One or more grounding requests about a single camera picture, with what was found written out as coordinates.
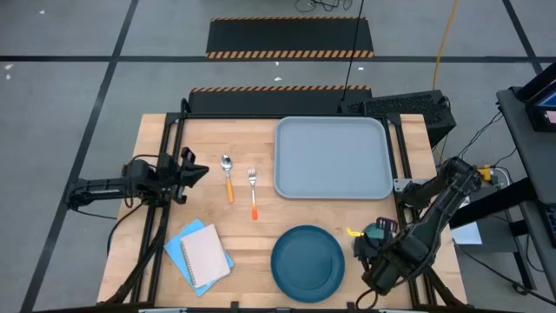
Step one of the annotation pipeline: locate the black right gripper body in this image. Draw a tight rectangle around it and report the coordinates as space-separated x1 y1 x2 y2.
367 232 399 267

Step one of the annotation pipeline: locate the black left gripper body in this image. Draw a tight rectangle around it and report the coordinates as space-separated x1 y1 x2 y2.
167 156 193 206

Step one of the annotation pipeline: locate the teal plastic cup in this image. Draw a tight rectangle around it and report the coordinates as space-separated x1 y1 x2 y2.
363 223 387 241

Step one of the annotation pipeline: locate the spoon with orange handle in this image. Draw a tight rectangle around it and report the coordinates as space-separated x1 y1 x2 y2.
220 154 235 204

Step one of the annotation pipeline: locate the dark blue round plate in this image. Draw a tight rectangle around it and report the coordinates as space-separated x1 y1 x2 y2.
270 224 347 304

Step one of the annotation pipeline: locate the fork with orange-red handle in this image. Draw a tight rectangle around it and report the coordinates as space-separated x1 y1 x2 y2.
247 166 260 222

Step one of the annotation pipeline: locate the grey plastic tray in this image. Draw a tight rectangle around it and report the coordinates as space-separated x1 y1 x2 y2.
273 116 394 201

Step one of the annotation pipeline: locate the light blue notebook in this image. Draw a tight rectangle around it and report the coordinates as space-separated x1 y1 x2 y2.
163 217 235 298

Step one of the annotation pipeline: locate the white spiral notebook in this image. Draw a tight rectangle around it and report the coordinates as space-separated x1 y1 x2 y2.
179 223 232 290

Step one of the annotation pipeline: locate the white paper sheet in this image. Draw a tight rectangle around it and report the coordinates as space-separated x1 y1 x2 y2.
451 197 483 246

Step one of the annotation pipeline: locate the black hazard-striped floor mat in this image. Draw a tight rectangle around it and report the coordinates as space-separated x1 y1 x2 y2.
204 16 375 60
187 84 374 116

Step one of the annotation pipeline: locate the grey power strip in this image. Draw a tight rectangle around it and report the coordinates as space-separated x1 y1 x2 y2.
490 164 513 189

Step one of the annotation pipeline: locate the laptop keyboard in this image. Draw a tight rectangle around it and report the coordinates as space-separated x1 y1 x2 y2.
540 203 556 250

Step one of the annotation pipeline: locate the grey side table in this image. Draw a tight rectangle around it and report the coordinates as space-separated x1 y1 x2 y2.
496 86 556 249

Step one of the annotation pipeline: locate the black monitor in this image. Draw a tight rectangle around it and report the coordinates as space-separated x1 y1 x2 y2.
516 63 556 134

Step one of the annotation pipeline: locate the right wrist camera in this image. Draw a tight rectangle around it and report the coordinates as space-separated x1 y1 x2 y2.
375 216 399 234

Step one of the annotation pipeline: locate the black aluminium table frame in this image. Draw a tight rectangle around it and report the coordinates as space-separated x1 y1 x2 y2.
103 98 461 313

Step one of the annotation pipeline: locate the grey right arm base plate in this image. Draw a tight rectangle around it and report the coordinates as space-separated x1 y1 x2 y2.
393 176 431 193

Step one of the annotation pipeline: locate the black left arm base cable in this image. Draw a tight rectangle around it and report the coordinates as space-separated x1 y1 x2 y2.
106 202 147 257

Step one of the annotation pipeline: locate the black side table leg frame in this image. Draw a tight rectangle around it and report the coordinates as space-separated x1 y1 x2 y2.
447 176 538 290

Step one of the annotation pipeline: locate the black floor cable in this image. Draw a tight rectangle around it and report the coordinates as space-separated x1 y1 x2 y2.
453 241 556 305

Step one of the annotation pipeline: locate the long black cable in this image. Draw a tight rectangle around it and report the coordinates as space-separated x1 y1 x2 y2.
337 0 366 113

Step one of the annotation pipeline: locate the coiled black cable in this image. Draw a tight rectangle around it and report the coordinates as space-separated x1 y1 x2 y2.
294 0 354 13

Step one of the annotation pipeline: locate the yellow cable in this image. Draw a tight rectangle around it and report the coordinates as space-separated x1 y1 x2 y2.
432 0 493 182

